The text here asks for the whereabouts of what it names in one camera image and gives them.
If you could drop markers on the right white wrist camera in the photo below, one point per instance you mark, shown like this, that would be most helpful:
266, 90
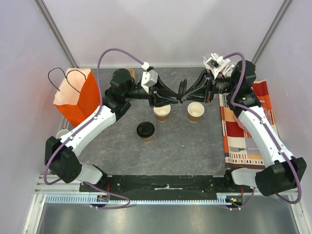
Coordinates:
215, 64

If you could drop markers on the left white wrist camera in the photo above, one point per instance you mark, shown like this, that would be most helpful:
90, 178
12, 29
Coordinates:
149, 77

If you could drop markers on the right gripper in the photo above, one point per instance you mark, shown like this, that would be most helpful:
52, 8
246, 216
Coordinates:
208, 89

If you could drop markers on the small white grey cup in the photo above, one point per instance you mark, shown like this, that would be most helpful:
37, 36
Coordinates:
61, 133

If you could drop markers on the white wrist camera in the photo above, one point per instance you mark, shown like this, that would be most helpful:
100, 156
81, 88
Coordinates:
215, 64
149, 77

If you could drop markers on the cardboard cup carrier stack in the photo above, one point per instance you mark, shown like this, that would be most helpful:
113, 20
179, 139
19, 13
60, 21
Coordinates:
132, 72

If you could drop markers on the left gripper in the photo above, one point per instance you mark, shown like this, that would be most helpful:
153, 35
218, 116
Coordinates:
157, 96

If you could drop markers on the orange paper bag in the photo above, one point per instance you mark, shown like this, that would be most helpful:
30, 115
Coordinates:
78, 95

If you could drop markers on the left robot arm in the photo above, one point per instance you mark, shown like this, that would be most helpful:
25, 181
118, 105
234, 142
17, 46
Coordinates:
61, 154

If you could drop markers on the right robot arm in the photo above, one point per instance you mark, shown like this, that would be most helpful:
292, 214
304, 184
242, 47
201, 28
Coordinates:
282, 170

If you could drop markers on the brown paper cup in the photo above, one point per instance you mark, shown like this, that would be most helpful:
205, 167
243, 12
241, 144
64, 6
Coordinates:
148, 138
195, 111
162, 113

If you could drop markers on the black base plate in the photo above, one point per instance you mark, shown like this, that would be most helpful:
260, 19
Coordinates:
169, 186

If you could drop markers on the aluminium cable duct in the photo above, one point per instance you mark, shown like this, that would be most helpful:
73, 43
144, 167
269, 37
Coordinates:
95, 199

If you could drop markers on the patterned orange cloth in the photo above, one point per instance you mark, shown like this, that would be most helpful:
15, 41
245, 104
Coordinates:
239, 146

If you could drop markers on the black cup lid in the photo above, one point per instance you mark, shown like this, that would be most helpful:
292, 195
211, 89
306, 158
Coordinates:
145, 129
182, 89

